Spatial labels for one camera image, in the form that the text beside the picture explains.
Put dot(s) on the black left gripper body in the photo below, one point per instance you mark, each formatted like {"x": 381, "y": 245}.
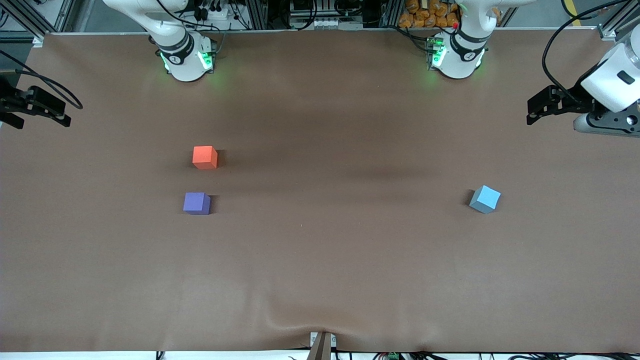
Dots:
{"x": 571, "y": 103}

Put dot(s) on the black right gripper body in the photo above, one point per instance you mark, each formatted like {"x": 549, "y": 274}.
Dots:
{"x": 10, "y": 102}

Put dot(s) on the light blue foam block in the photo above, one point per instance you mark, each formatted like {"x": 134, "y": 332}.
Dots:
{"x": 485, "y": 199}

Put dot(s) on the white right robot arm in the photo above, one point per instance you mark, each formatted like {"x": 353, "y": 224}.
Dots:
{"x": 182, "y": 60}

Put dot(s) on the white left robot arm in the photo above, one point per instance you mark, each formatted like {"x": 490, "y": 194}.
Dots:
{"x": 457, "y": 60}

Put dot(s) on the orange foam block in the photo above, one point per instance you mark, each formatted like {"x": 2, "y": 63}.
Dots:
{"x": 205, "y": 156}

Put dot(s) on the purple foam block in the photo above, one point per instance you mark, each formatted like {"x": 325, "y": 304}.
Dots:
{"x": 196, "y": 202}

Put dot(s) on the white terminal block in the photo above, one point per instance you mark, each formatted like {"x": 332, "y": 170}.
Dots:
{"x": 326, "y": 23}

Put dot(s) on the bag of orange objects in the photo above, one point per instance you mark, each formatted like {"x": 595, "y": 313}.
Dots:
{"x": 427, "y": 15}

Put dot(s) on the white power strip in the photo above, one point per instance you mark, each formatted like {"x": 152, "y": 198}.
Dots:
{"x": 215, "y": 11}

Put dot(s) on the brown table cover cloth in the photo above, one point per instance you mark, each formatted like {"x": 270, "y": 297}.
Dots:
{"x": 320, "y": 250}

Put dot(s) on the green connector plug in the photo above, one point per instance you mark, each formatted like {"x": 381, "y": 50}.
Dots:
{"x": 393, "y": 356}

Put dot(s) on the aluminium frame post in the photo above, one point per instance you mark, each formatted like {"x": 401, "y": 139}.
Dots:
{"x": 31, "y": 27}
{"x": 612, "y": 27}

